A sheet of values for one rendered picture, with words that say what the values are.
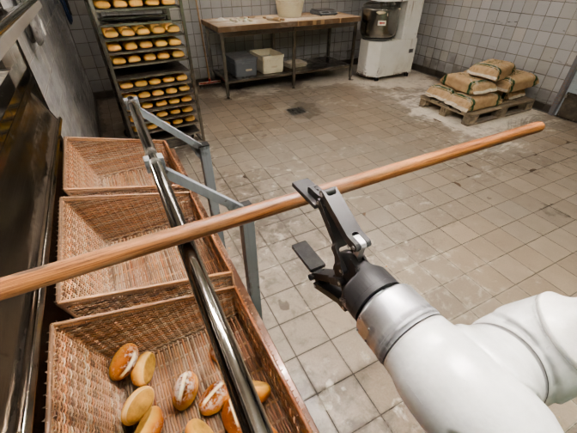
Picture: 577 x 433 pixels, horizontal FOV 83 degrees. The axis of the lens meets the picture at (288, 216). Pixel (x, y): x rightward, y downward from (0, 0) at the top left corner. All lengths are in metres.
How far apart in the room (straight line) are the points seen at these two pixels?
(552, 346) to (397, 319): 0.16
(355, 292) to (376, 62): 5.53
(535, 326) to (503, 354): 0.07
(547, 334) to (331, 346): 1.42
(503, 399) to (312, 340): 1.49
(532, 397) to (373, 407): 1.34
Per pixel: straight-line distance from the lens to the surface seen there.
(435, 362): 0.37
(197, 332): 1.17
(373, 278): 0.43
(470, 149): 0.90
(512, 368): 0.40
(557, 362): 0.47
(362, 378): 1.75
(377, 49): 5.82
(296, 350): 1.78
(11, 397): 0.80
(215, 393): 1.00
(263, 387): 0.99
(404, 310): 0.40
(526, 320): 0.47
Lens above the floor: 1.55
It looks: 38 degrees down
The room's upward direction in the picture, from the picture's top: straight up
